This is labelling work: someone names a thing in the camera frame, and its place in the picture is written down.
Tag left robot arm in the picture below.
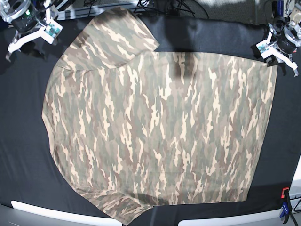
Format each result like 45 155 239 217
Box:
256 0 301 77

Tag tangled black cables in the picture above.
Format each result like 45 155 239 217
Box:
134 0 210 18

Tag camouflage t-shirt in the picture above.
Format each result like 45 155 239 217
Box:
42 8 277 225

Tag black table cloth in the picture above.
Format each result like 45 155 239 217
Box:
0 16 301 226

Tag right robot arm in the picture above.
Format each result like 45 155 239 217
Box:
0 0 63 61

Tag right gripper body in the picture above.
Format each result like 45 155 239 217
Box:
11 8 40 32

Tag blue orange clamp near right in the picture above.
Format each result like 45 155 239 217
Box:
279 187 292 224

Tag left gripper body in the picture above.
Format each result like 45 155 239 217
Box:
270 22 300 59

